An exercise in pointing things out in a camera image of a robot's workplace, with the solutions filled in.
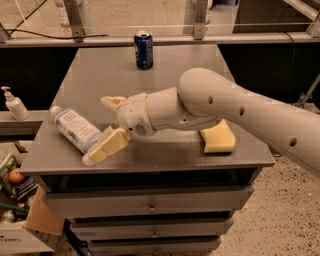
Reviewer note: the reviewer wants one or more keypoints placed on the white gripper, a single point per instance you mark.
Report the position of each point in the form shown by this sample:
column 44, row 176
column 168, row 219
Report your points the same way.
column 135, row 115

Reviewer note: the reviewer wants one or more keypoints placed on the blue plastic water bottle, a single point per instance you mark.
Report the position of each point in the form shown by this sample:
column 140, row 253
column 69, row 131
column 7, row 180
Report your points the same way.
column 78, row 130

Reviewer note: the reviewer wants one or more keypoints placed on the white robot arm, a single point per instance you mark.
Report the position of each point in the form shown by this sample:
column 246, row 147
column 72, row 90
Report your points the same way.
column 201, row 97

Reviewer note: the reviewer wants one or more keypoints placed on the blue pepsi can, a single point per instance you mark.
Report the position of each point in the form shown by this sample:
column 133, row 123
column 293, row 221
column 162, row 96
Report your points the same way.
column 143, row 43

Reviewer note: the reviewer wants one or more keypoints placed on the white pump dispenser bottle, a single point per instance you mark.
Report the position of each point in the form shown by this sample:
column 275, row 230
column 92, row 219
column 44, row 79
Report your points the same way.
column 15, row 105

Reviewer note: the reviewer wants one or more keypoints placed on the grey drawer cabinet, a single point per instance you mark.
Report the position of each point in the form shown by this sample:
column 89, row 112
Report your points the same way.
column 171, row 159

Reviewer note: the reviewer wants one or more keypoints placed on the top cabinet drawer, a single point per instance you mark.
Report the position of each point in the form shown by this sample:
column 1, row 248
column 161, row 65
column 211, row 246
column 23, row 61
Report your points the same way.
column 149, row 201

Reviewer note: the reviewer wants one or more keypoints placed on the cabinet drawer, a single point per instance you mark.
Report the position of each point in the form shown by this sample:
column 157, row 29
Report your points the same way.
column 149, row 201
column 152, row 229
column 154, row 246

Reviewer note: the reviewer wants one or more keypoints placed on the yellow sponge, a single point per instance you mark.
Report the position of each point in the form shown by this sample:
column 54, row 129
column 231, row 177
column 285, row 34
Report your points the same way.
column 218, row 139

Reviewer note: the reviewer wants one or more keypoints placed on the orange fruit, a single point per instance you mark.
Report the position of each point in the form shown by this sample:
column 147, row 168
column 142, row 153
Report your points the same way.
column 15, row 177

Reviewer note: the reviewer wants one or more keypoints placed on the cardboard box with clutter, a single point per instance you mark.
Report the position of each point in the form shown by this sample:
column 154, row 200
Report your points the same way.
column 27, row 225

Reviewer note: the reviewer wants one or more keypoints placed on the middle cabinet drawer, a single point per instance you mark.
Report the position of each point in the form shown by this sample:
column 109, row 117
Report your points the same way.
column 152, row 229

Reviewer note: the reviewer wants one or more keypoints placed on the bottom cabinet drawer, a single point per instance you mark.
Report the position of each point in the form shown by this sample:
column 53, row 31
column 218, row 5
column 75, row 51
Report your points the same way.
column 154, row 246

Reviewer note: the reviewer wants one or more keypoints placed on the grey metal rail frame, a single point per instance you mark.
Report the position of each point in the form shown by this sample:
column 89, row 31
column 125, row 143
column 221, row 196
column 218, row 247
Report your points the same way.
column 44, row 23

